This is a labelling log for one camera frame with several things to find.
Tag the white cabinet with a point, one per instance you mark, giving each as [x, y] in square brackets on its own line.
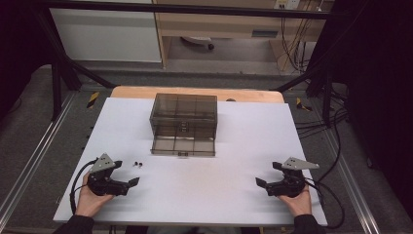
[107, 35]

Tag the office chair base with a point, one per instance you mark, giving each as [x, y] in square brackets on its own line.
[198, 41]

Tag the white table board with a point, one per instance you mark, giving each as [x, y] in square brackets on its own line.
[211, 185]

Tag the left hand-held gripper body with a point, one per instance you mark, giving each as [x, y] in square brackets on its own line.
[104, 187]

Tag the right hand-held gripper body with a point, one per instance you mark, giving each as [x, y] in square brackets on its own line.
[289, 187]

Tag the brown transparent storage box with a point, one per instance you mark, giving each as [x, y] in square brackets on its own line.
[183, 112]

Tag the wooden desk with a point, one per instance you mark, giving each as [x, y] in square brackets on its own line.
[220, 27]

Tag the person's right hand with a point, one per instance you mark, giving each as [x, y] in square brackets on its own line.
[300, 204]

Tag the dark curtain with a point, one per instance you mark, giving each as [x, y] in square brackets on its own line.
[380, 97]
[19, 42]

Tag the person's left hand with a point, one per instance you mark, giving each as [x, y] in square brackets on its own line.
[89, 201]

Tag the aluminium floor rail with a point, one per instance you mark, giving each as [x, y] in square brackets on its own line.
[30, 162]
[352, 185]

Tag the black metal frame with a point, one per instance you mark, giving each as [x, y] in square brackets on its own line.
[58, 65]

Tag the brown transparent drawer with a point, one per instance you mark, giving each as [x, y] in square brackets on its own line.
[183, 144]

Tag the yellow black tape strip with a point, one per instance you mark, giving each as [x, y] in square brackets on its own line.
[93, 99]
[302, 104]

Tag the white wall socket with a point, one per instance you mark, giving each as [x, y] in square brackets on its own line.
[287, 4]

